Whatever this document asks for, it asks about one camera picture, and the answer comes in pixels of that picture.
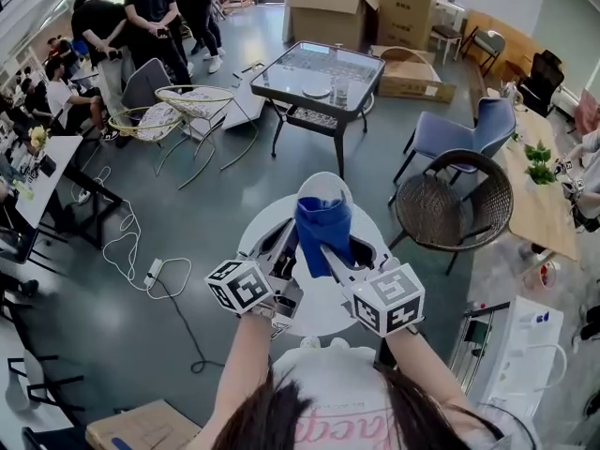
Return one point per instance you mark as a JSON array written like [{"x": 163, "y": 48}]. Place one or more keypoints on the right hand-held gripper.
[{"x": 389, "y": 300}]

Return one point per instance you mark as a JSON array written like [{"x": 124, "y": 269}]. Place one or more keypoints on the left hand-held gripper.
[{"x": 239, "y": 289}]

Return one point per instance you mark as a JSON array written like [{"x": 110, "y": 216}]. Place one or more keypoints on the blue cloth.
[{"x": 323, "y": 232}]

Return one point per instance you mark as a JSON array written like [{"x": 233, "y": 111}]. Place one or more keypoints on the white plate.
[{"x": 323, "y": 183}]

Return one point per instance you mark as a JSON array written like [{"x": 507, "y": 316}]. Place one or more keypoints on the person's right forearm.
[{"x": 417, "y": 368}]

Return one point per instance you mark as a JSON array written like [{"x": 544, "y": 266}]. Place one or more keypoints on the person's left forearm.
[{"x": 244, "y": 364}]

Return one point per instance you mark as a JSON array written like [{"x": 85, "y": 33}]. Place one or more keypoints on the white round table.
[{"x": 323, "y": 307}]

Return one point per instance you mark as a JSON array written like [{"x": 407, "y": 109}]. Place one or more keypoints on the dark wicker chair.
[{"x": 426, "y": 204}]

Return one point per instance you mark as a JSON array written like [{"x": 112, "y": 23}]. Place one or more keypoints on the person's white printed t-shirt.
[{"x": 328, "y": 373}]

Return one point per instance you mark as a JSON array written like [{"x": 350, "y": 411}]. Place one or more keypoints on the white power strip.
[{"x": 153, "y": 272}]

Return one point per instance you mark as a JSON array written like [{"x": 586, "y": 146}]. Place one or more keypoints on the white flat panel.
[{"x": 244, "y": 108}]

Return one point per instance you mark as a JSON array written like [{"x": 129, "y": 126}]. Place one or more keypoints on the blue upholstered chair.
[{"x": 450, "y": 134}]

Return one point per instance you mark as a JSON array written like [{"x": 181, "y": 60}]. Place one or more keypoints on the grey round dish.
[{"x": 316, "y": 93}]

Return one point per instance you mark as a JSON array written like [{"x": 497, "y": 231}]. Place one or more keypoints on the clear glass cup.
[{"x": 341, "y": 93}]

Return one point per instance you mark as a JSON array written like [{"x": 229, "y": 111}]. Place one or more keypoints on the dark glass-top square table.
[{"x": 281, "y": 75}]

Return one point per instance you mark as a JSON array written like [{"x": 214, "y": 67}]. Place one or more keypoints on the white box appliance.
[{"x": 520, "y": 345}]

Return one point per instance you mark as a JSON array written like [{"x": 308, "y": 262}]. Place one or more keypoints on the plastic tub of small items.
[{"x": 540, "y": 278}]

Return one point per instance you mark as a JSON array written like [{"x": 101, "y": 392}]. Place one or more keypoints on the flat plain cardboard box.
[{"x": 412, "y": 85}]

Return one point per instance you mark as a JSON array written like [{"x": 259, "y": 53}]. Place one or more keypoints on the long wooden table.
[{"x": 544, "y": 214}]

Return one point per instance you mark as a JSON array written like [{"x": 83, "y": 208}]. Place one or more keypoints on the small green plant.
[
  {"x": 540, "y": 175},
  {"x": 538, "y": 152}
]

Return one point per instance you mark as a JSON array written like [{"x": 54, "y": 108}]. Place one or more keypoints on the small white power adapter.
[{"x": 82, "y": 196}]

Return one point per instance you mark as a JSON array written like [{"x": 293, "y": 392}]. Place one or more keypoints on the grey padded chair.
[{"x": 145, "y": 82}]

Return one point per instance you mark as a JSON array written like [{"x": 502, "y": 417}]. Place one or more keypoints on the curved wooden hoop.
[{"x": 408, "y": 49}]

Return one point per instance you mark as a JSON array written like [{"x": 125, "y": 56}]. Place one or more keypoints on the blue-striped flat cardboard box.
[{"x": 140, "y": 427}]

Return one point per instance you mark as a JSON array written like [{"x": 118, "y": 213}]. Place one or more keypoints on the white curved tube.
[{"x": 562, "y": 359}]

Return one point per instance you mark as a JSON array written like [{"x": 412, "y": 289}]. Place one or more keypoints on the open cardboard box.
[{"x": 323, "y": 21}]

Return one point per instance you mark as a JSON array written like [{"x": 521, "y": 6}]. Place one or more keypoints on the white rectangular black-legged table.
[{"x": 49, "y": 188}]

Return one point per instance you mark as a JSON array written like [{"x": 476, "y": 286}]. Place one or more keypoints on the white stool dark seat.
[{"x": 447, "y": 31}]

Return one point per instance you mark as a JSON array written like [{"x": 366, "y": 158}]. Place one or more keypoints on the small black box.
[{"x": 48, "y": 163}]

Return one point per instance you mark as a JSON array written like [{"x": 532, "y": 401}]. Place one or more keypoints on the grey folding chair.
[{"x": 487, "y": 47}]

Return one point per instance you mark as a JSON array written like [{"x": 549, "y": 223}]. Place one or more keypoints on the tall cardboard box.
[{"x": 405, "y": 12}]

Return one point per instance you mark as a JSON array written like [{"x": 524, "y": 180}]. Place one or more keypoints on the black office chair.
[{"x": 544, "y": 80}]

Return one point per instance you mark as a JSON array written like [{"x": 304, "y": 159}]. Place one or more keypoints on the yellow flower bunch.
[{"x": 38, "y": 136}]

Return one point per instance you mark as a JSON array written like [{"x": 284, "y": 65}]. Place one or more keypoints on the wooden boards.
[{"x": 515, "y": 35}]

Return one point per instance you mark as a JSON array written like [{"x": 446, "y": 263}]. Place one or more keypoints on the pink chair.
[{"x": 588, "y": 110}]

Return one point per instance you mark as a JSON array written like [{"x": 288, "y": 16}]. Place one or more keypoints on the black frame chair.
[{"x": 44, "y": 387}]

